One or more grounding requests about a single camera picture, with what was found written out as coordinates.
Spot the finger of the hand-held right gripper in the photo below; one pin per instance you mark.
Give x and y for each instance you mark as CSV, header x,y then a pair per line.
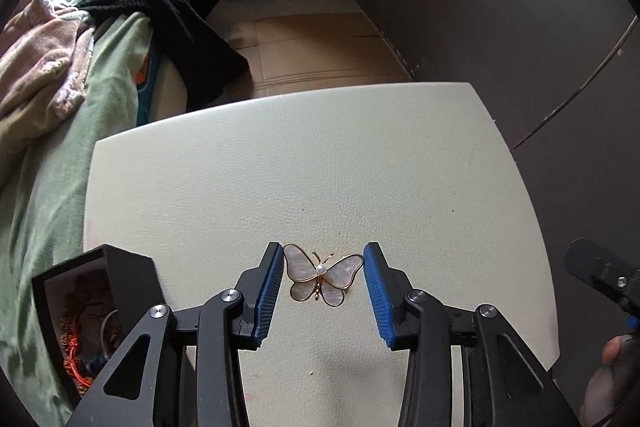
x,y
633,323
600,269

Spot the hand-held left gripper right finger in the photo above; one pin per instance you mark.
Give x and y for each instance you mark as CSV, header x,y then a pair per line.
x,y
378,299

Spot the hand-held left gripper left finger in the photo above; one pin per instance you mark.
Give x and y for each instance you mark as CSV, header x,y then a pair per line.
x,y
264,297

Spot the butterfly brooch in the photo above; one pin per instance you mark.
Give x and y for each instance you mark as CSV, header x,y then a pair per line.
x,y
305,269

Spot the black box with white inside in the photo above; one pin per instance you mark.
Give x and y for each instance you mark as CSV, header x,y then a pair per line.
x,y
132,277

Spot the person's right hand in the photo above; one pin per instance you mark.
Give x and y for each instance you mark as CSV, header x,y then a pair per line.
x,y
602,387

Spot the green blanket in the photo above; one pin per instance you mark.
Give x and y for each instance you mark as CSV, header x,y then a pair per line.
x,y
50,187

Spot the teal orange printed sheet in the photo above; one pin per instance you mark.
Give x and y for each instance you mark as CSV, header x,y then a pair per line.
x,y
146,82

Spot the flattened cardboard sheet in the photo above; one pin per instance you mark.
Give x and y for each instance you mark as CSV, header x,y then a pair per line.
x,y
310,52

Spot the black knitted garment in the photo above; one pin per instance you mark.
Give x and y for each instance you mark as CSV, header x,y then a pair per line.
x,y
170,7

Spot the pink fleece garment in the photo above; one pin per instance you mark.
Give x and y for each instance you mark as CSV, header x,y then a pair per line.
x,y
40,57

